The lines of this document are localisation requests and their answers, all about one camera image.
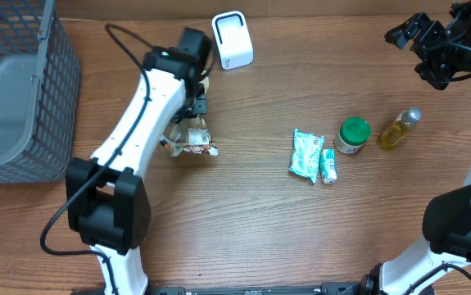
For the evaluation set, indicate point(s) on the small teal tissue pack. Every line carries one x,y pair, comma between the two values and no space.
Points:
327,166

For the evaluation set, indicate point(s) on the mint green wipes pack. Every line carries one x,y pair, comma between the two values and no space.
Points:
306,154

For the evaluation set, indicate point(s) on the yellow liquid bottle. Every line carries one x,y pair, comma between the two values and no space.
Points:
403,125

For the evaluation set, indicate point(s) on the green lid jar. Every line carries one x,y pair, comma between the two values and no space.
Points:
352,135

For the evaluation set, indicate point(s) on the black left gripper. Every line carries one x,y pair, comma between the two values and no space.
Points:
196,106

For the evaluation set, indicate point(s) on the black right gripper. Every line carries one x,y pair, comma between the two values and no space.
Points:
423,34

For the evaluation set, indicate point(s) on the brown snack packet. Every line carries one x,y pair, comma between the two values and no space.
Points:
189,135

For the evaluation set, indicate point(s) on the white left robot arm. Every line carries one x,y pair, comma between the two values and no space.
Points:
108,202

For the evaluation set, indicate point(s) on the white barcode scanner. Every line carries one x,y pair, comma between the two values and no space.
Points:
233,39

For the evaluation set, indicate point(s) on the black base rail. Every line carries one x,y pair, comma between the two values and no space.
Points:
324,289

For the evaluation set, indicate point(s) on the dark grey plastic basket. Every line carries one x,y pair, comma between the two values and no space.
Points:
39,90

